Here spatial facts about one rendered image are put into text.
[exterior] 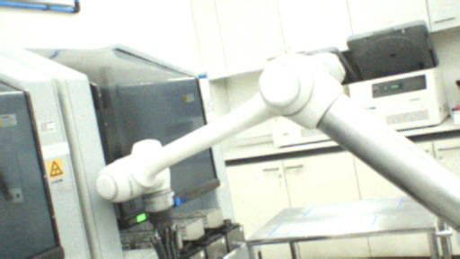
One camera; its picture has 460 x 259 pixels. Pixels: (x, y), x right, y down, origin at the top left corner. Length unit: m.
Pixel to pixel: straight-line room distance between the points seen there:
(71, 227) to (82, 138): 0.26
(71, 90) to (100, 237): 0.43
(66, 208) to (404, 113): 2.61
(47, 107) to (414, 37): 2.88
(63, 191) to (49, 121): 0.19
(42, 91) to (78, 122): 0.15
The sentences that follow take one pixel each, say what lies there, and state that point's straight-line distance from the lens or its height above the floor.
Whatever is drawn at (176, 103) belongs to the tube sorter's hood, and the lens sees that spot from 2.03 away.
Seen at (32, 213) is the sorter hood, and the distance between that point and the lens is 1.48.
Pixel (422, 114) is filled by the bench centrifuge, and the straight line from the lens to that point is 3.73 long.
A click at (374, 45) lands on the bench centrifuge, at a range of 4.00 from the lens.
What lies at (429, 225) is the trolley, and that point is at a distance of 1.75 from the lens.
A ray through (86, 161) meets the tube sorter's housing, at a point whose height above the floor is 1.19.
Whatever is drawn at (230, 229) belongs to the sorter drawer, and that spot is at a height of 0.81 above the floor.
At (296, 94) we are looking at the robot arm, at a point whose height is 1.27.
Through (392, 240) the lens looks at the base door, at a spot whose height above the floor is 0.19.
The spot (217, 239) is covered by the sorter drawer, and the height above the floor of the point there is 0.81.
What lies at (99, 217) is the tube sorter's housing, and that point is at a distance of 1.66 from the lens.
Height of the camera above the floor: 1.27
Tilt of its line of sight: 3 degrees down
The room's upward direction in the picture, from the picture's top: 11 degrees counter-clockwise
